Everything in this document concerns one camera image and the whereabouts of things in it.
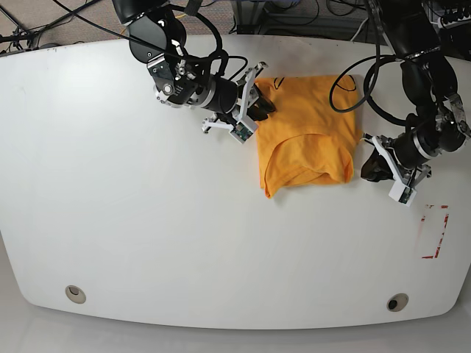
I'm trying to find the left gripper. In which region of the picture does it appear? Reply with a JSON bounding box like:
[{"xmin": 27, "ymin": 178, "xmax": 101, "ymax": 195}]
[{"xmin": 361, "ymin": 93, "xmax": 470, "ymax": 182}]

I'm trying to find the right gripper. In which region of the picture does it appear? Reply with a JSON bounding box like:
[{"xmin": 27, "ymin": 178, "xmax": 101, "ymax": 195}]
[{"xmin": 146, "ymin": 54, "xmax": 276, "ymax": 121}]

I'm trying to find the yellow T-shirt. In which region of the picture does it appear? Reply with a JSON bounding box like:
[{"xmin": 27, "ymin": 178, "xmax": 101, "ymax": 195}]
[{"xmin": 255, "ymin": 75, "xmax": 361, "ymax": 199}]

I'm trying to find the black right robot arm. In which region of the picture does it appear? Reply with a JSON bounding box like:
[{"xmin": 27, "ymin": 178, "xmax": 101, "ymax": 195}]
[{"xmin": 113, "ymin": 1, "xmax": 276, "ymax": 124}]

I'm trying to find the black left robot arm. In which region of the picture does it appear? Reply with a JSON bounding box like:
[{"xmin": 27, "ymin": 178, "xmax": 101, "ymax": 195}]
[{"xmin": 364, "ymin": 1, "xmax": 470, "ymax": 176}]

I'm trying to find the red tape rectangle marking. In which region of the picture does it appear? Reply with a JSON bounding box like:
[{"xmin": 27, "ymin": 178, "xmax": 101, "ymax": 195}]
[{"xmin": 415, "ymin": 204, "xmax": 450, "ymax": 260}]

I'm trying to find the right table grommet hole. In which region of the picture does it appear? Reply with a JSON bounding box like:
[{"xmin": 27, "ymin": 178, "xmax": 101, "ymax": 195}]
[{"xmin": 386, "ymin": 293, "xmax": 409, "ymax": 313}]

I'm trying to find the table grommet hole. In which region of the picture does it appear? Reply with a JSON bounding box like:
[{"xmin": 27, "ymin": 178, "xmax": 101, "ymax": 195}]
[
  {"xmin": 65, "ymin": 285, "xmax": 86, "ymax": 304},
  {"xmin": 386, "ymin": 293, "xmax": 409, "ymax": 313}
]

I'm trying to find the white power strip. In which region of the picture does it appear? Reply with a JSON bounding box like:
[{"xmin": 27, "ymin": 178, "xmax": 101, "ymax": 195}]
[{"xmin": 438, "ymin": 6, "xmax": 470, "ymax": 29}]

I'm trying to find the left table grommet hole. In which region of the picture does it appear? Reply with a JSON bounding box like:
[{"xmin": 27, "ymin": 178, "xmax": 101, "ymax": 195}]
[{"xmin": 65, "ymin": 285, "xmax": 86, "ymax": 304}]

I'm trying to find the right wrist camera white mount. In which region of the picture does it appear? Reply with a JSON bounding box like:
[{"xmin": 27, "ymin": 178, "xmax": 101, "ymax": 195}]
[{"xmin": 202, "ymin": 62, "xmax": 268, "ymax": 143}]

